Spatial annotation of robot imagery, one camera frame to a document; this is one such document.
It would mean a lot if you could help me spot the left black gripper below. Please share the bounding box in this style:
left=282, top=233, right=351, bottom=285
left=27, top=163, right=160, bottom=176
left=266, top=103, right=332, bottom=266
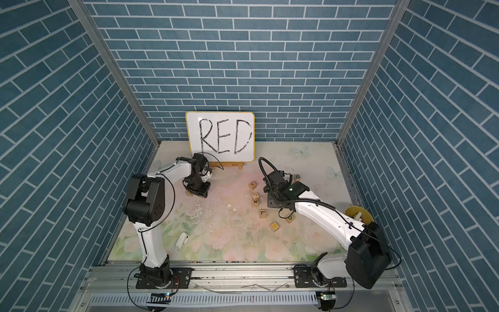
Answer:
left=186, top=175, right=211, bottom=196

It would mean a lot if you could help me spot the wooden block green D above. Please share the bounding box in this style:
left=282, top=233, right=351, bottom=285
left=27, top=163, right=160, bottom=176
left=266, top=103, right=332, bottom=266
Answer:
left=285, top=215, right=295, bottom=224

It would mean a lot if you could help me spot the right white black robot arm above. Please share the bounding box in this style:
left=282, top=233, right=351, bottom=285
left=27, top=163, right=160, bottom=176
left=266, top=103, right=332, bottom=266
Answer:
left=258, top=157, right=392, bottom=289

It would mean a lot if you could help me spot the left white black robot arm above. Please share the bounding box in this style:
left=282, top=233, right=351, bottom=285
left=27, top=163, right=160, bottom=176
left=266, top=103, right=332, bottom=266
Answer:
left=123, top=153, right=212, bottom=288

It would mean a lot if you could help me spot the wooden block letter X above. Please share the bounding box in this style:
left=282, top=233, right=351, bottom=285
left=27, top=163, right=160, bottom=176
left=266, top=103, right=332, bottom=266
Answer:
left=248, top=181, right=257, bottom=190

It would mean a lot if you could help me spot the wooden block yellow letter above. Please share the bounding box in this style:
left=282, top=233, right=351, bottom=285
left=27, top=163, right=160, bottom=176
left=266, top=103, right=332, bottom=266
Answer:
left=270, top=222, right=279, bottom=232

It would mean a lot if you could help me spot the wooden whiteboard stand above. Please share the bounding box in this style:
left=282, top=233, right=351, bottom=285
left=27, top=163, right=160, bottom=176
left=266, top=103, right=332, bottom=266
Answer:
left=209, top=161, right=244, bottom=170

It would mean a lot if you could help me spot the small white bottle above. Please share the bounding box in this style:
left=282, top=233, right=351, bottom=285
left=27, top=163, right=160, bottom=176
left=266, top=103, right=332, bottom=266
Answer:
left=175, top=232, right=189, bottom=250

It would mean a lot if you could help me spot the yellow bucket of markers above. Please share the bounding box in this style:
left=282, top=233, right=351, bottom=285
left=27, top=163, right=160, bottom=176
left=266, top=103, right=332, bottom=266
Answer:
left=344, top=205, right=374, bottom=225

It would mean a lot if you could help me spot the white whiteboard yellow frame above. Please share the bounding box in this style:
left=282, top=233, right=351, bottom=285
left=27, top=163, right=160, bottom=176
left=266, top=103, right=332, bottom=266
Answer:
left=185, top=111, right=255, bottom=163

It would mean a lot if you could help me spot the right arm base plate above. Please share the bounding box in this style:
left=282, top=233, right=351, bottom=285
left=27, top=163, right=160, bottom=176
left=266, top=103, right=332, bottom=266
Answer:
left=292, top=265, right=347, bottom=288

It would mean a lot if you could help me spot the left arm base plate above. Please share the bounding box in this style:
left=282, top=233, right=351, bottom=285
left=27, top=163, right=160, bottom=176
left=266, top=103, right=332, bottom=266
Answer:
left=134, top=267, right=193, bottom=291

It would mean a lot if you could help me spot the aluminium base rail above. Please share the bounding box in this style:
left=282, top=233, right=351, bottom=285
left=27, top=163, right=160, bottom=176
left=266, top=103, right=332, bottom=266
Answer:
left=70, top=261, right=411, bottom=311

